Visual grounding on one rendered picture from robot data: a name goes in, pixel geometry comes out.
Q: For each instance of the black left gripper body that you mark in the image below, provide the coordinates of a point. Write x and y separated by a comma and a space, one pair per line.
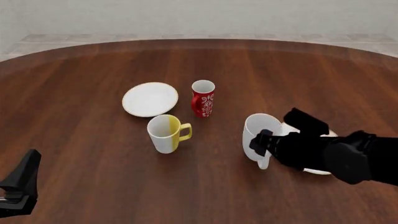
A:
17, 204

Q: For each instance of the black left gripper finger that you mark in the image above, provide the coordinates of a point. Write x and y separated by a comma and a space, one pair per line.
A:
26, 170

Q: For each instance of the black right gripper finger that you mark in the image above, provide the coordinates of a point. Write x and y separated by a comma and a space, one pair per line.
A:
265, 134
258, 146

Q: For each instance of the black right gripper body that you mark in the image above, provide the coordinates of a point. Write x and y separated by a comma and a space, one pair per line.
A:
287, 150

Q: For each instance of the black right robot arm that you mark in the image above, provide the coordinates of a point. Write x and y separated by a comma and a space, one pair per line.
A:
354, 158

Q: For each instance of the white plate with brown rim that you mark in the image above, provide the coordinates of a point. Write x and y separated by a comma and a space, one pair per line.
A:
149, 99
317, 172

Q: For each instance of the red mug with white pattern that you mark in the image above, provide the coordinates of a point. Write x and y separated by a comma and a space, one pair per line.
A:
205, 102

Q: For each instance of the white and yellow mug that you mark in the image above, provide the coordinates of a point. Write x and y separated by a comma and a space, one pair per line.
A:
161, 137

